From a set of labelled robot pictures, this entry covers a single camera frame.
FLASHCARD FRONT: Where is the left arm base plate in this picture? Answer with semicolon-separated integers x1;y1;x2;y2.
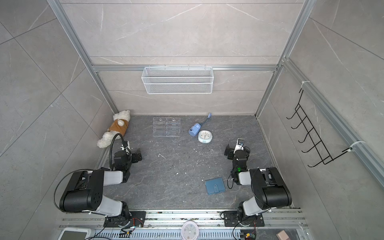
103;211;146;228

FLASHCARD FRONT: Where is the pink block at front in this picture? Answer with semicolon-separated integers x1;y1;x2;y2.
276;231;291;240

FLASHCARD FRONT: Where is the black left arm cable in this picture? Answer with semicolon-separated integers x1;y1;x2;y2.
108;132;127;171

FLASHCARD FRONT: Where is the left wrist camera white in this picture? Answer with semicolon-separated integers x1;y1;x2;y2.
121;141;132;155

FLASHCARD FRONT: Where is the white clock at front edge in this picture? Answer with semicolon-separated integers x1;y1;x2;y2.
181;221;199;240

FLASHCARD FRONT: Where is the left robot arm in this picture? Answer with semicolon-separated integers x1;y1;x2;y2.
58;149;142;219

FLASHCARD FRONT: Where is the white teddy bear brown vest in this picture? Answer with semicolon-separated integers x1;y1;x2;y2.
97;110;131;149

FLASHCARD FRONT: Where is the blue brush tool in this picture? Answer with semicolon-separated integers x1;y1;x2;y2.
189;113;212;137

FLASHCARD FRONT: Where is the white tablet device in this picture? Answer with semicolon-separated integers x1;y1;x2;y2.
58;227;95;240

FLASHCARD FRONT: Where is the small white round clock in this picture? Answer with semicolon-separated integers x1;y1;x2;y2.
198;130;213;144

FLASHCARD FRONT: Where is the clear acrylic organizer tray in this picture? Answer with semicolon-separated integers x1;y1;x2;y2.
153;117;181;138

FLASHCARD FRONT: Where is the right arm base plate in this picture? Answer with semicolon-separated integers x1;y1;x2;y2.
220;211;265;227

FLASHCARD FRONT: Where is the white wire mesh basket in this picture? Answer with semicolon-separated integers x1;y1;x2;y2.
142;67;214;95

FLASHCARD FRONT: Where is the black wire hook rack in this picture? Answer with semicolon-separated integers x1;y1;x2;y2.
286;89;353;168

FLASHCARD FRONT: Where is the blue leather card holder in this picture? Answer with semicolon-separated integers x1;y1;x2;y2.
205;178;226;195

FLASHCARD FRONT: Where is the aluminium front rail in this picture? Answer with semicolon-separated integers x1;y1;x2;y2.
59;209;313;240

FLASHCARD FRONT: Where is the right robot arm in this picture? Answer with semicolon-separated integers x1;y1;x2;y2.
224;145;292;220

